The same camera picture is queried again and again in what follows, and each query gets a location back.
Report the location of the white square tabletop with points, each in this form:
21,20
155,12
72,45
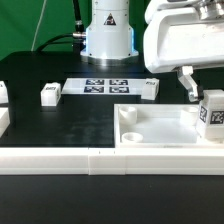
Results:
159,126

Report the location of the white front obstacle wall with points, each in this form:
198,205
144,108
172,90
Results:
111,161

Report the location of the apriltag base sheet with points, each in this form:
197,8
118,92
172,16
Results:
103,86

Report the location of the white left obstacle wall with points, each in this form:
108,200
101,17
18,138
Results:
4,120

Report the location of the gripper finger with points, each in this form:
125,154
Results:
195,92

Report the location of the white obstacle wall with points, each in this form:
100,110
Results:
111,161
4,120

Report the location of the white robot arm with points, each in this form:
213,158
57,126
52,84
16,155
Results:
181,36

